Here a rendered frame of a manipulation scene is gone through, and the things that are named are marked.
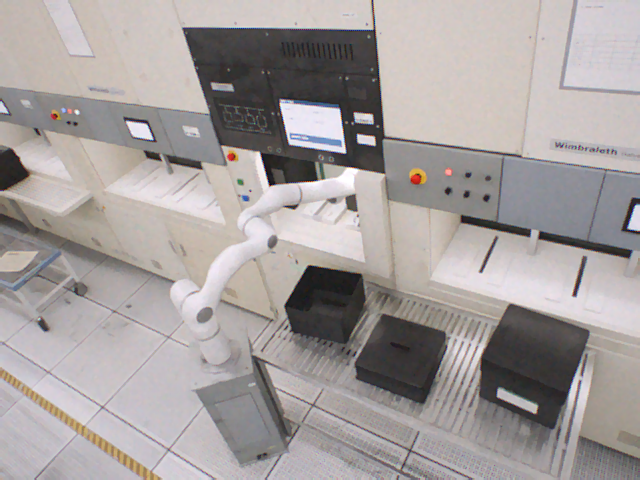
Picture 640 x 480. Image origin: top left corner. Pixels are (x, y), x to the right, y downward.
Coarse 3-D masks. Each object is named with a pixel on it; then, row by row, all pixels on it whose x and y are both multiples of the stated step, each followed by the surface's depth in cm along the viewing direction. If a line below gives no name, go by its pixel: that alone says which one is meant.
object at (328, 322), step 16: (304, 272) 222; (320, 272) 225; (336, 272) 221; (352, 272) 217; (304, 288) 225; (320, 288) 234; (336, 288) 229; (352, 288) 224; (288, 304) 211; (304, 304) 227; (320, 304) 227; (336, 304) 224; (352, 304) 207; (288, 320) 213; (304, 320) 208; (320, 320) 203; (336, 320) 199; (352, 320) 211; (320, 336) 212; (336, 336) 207
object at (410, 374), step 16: (384, 320) 202; (400, 320) 201; (384, 336) 196; (400, 336) 194; (416, 336) 193; (432, 336) 192; (368, 352) 191; (384, 352) 190; (400, 352) 188; (416, 352) 187; (432, 352) 186; (368, 368) 185; (384, 368) 184; (400, 368) 183; (416, 368) 182; (432, 368) 183; (384, 384) 186; (400, 384) 180; (416, 384) 177; (416, 400) 182
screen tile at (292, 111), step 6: (288, 108) 192; (294, 108) 191; (300, 108) 189; (306, 108) 188; (288, 114) 195; (294, 114) 193; (300, 114) 191; (306, 114) 190; (306, 120) 192; (288, 126) 199; (294, 126) 197; (300, 126) 195; (306, 126) 194; (306, 132) 196
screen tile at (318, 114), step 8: (312, 112) 187; (320, 112) 185; (328, 112) 183; (336, 112) 181; (328, 120) 186; (336, 120) 184; (320, 128) 190; (328, 128) 188; (336, 128) 186; (336, 136) 189
